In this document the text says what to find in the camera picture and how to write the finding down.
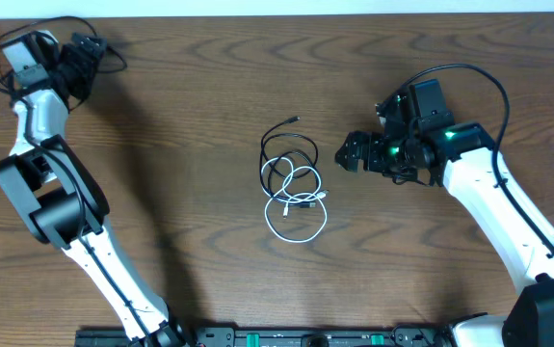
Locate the white usb cable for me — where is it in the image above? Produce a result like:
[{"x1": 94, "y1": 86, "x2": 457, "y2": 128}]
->
[{"x1": 260, "y1": 156, "x2": 330, "y2": 244}]

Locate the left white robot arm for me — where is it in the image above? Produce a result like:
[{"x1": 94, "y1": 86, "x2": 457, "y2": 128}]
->
[{"x1": 0, "y1": 31, "x2": 196, "y2": 346}]

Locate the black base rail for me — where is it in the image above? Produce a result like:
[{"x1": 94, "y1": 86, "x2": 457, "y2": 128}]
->
[{"x1": 74, "y1": 323, "x2": 456, "y2": 347}]

